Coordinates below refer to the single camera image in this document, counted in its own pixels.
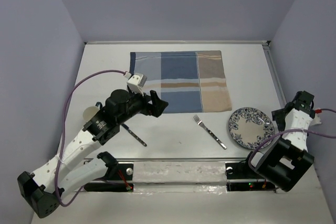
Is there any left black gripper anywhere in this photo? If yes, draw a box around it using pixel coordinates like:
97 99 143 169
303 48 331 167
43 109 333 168
117 87 167 124

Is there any blue floral plate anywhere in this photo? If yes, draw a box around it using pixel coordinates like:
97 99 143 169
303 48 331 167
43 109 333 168
228 107 275 150

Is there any blue beige striped placemat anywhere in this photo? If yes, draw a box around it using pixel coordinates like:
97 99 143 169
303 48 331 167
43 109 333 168
130 50 232 113

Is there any silver knife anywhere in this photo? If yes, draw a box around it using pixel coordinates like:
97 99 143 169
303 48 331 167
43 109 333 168
122 124 147 147

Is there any silver fork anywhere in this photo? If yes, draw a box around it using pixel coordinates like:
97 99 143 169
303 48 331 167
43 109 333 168
193 115 227 150

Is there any dark green mug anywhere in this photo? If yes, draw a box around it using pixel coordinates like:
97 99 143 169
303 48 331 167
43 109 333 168
82 102 103 123

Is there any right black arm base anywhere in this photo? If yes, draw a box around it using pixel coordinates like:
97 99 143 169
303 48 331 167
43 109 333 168
225 161 278 192

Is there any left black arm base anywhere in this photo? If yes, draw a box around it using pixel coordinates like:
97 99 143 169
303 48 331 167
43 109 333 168
84 163 134 193

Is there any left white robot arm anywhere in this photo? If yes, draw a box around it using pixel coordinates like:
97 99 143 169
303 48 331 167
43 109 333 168
17 89 168 218

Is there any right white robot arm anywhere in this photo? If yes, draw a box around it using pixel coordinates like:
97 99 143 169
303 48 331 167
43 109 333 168
241 91 316 192

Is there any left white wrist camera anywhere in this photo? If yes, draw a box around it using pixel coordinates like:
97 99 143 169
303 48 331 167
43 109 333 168
124 72 147 95

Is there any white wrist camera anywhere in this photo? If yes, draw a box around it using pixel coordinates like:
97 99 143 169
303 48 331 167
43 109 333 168
310 108 322 126
124 72 147 95

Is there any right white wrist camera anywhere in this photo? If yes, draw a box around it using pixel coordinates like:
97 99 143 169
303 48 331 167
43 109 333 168
310 108 322 126

